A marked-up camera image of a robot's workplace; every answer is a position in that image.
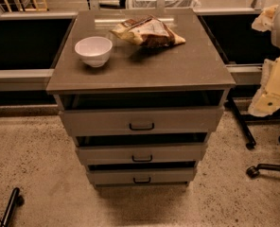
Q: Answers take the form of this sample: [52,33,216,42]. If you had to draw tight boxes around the grey drawer cabinet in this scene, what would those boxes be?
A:
[45,8,236,189]

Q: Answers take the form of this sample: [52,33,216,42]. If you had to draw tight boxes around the black chair leg left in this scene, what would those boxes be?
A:
[0,187,25,227]

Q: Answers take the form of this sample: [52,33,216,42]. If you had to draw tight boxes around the wire mesh basket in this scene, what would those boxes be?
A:
[126,0,201,9]

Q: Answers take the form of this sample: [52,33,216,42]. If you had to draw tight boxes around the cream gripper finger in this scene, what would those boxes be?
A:
[252,5,278,32]
[248,57,280,117]

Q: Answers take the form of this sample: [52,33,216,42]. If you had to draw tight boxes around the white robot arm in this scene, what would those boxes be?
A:
[248,5,280,117]

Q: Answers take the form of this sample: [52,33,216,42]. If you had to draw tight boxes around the grey top drawer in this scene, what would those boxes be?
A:
[60,107,223,136]

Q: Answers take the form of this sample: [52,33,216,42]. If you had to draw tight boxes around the white bowl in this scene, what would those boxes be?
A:
[75,36,113,67]

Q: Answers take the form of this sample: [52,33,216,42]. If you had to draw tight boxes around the brown chip bag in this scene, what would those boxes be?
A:
[111,15,185,48]

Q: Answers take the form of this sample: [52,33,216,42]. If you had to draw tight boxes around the black chair base right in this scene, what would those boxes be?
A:
[246,136,280,179]

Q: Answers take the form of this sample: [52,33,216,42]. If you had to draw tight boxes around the black metal table leg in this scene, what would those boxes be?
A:
[227,94,256,150]

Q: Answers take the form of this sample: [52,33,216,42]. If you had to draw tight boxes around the grey drawer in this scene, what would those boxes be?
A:
[76,144,207,165]
[60,107,223,136]
[87,168,196,186]

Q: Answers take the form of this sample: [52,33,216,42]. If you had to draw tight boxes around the grey bottom drawer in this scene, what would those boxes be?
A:
[87,168,196,186]

